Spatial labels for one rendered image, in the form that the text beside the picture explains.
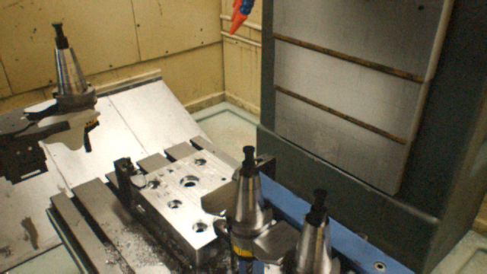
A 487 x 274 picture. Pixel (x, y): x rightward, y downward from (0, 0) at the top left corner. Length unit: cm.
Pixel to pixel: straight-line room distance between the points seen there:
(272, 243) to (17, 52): 135
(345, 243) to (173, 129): 131
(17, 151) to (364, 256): 49
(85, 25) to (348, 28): 108
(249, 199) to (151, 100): 137
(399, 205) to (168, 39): 126
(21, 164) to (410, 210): 92
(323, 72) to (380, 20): 22
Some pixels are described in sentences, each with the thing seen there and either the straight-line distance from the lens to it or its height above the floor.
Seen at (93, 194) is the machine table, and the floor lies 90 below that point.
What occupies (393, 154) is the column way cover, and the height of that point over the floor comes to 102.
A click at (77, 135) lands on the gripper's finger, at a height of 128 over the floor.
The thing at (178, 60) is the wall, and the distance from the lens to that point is 195.
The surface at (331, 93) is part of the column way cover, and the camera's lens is 110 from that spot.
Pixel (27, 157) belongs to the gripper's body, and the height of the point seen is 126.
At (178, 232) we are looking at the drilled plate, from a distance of 85.
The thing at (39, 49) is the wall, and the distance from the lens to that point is 168.
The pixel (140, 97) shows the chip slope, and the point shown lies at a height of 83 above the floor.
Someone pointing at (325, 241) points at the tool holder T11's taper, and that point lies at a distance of 43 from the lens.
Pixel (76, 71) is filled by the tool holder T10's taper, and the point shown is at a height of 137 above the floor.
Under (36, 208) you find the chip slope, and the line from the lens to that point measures 151.
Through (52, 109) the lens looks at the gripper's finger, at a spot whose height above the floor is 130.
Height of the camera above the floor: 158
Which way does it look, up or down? 32 degrees down
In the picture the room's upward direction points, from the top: 1 degrees counter-clockwise
